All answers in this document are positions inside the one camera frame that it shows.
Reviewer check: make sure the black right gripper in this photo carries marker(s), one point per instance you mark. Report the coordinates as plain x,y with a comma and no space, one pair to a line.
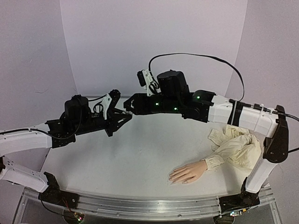
137,104

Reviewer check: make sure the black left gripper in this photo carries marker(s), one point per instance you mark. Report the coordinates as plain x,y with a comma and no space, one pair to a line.
114,125

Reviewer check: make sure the clear nail polish bottle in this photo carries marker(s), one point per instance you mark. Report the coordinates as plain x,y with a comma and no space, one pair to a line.
127,113

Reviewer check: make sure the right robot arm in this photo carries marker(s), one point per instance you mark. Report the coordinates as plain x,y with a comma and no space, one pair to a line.
269,122

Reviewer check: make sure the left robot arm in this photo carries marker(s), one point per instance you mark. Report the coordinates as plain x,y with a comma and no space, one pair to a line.
17,140

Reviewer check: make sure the mannequin hand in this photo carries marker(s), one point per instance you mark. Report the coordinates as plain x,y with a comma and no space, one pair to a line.
188,173

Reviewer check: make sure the cream cloth sleeve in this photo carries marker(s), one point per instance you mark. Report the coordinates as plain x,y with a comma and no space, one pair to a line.
234,145

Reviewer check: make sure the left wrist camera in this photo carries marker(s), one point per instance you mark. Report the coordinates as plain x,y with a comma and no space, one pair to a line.
109,102

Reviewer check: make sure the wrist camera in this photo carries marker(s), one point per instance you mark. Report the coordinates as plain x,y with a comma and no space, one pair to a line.
148,83
109,102

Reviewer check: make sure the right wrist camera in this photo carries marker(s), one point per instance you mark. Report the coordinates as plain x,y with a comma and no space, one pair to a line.
148,83

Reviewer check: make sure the aluminium front rail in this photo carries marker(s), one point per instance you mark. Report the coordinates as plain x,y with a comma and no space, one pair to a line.
91,208

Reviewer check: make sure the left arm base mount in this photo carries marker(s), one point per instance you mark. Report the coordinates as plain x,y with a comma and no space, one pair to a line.
56,193

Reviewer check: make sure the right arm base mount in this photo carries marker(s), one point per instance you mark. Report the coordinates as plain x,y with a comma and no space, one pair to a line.
243,200

